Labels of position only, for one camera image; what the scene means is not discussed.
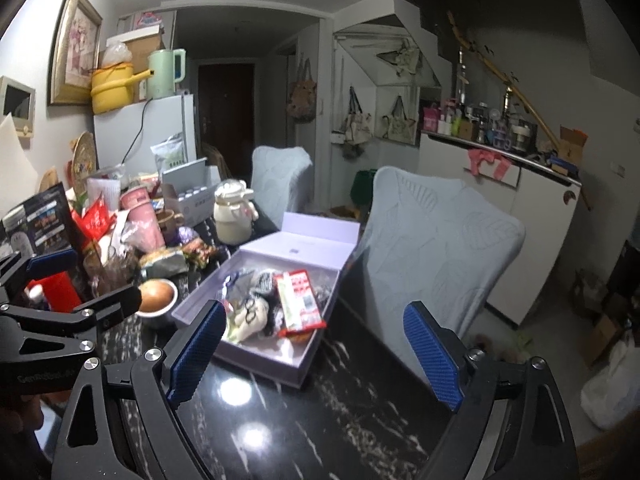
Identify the beige slipper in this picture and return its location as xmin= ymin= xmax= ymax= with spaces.
xmin=500 ymin=345 xmax=531 ymax=367
xmin=472 ymin=332 xmax=501 ymax=357

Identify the green gold foil packet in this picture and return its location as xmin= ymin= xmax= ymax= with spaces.
xmin=140 ymin=247 xmax=188 ymax=278

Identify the woven round fan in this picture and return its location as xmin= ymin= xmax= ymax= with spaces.
xmin=71 ymin=131 xmax=97 ymax=188

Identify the white carton of bottles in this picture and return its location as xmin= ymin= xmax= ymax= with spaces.
xmin=161 ymin=157 xmax=221 ymax=226

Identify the row of bottles and jars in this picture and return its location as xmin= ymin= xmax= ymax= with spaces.
xmin=422 ymin=100 xmax=538 ymax=153

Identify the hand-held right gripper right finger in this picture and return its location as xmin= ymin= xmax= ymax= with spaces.
xmin=402 ymin=301 xmax=581 ymax=480

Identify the dark green bag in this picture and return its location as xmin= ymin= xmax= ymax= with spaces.
xmin=351 ymin=170 xmax=377 ymax=206

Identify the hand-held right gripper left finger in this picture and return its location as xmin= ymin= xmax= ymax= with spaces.
xmin=52 ymin=300 xmax=228 ymax=480

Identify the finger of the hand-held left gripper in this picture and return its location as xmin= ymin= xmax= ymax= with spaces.
xmin=0 ymin=248 xmax=80 ymax=306
xmin=0 ymin=285 xmax=142 ymax=343

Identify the red white label packet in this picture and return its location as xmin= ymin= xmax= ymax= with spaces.
xmin=275 ymin=270 xmax=326 ymax=336

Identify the large cardboard box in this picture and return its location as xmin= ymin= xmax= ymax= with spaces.
xmin=120 ymin=27 xmax=166 ymax=101

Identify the white ribbed basket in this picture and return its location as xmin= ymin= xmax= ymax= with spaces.
xmin=87 ymin=176 xmax=122 ymax=211

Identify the wall intercom panel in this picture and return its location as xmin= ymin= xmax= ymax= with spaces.
xmin=0 ymin=76 xmax=37 ymax=138

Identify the cream ceramic jar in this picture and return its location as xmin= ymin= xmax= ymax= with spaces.
xmin=213 ymin=179 xmax=260 ymax=245

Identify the brown cardboard box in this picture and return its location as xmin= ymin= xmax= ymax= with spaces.
xmin=582 ymin=312 xmax=623 ymax=366

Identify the pale hanging bag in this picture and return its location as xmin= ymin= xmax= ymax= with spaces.
xmin=376 ymin=45 xmax=420 ymax=78

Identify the red container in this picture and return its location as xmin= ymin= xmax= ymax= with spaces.
xmin=27 ymin=270 xmax=83 ymax=311

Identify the small open cardboard box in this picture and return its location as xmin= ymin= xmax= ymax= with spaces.
xmin=557 ymin=126 xmax=588 ymax=166

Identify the beige plush toy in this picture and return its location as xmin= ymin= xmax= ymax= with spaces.
xmin=231 ymin=297 xmax=266 ymax=345

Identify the brown mug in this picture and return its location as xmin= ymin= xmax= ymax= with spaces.
xmin=155 ymin=208 xmax=185 ymax=241

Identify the lavender gift box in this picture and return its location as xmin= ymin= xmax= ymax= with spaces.
xmin=171 ymin=211 xmax=361 ymax=388

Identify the black printed box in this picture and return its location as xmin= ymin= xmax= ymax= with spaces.
xmin=2 ymin=182 xmax=83 ymax=261

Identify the white jar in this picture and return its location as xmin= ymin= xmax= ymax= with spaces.
xmin=10 ymin=232 xmax=38 ymax=257

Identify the white printed tote bag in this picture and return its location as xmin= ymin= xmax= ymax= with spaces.
xmin=382 ymin=96 xmax=417 ymax=142
xmin=342 ymin=87 xmax=373 ymax=143

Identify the glass cup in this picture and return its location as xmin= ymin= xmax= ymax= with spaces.
xmin=82 ymin=247 xmax=141 ymax=296

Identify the steel bowl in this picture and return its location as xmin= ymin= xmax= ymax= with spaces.
xmin=137 ymin=279 xmax=179 ymax=328

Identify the white plastic bag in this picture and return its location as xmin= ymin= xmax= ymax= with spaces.
xmin=580 ymin=337 xmax=640 ymax=431

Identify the person's left hand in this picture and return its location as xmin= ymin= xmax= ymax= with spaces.
xmin=0 ymin=392 xmax=48 ymax=441

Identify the light blue covered chair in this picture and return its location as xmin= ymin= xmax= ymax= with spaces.
xmin=357 ymin=166 xmax=527 ymax=356
xmin=251 ymin=146 xmax=313 ymax=216

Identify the clear plastic bag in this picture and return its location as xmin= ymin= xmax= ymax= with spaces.
xmin=102 ymin=42 xmax=135 ymax=68

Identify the bamboo handrail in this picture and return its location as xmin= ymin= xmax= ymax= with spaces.
xmin=447 ymin=10 xmax=561 ymax=146

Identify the pink tumbler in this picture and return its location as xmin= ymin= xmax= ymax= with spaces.
xmin=120 ymin=185 xmax=166 ymax=253

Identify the yellow pot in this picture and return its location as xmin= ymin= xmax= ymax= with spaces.
xmin=90 ymin=61 xmax=152 ymax=115

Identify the framed picture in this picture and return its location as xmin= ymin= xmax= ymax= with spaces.
xmin=47 ymin=0 xmax=103 ymax=107

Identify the pink cloth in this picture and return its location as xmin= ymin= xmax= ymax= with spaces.
xmin=467 ymin=149 xmax=512 ymax=179

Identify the pale green electric kettle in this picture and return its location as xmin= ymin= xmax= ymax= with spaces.
xmin=146 ymin=49 xmax=187 ymax=100

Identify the white fridge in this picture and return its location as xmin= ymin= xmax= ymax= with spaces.
xmin=93 ymin=94 xmax=197 ymax=171

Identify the brown tote bag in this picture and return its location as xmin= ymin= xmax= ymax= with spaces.
xmin=286 ymin=58 xmax=318 ymax=123

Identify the colourful snack wrapper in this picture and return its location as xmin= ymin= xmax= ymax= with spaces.
xmin=182 ymin=240 xmax=218 ymax=268

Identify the green white pouch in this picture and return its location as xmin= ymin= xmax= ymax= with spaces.
xmin=150 ymin=132 xmax=186 ymax=181

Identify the dark door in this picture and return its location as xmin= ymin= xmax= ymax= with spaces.
xmin=197 ymin=60 xmax=256 ymax=161

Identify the white cabinet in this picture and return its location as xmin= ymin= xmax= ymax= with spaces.
xmin=419 ymin=130 xmax=583 ymax=328

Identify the brown round ball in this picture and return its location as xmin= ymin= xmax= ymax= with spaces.
xmin=140 ymin=281 xmax=175 ymax=312

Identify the black power cable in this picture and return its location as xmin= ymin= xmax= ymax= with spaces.
xmin=122 ymin=100 xmax=153 ymax=166

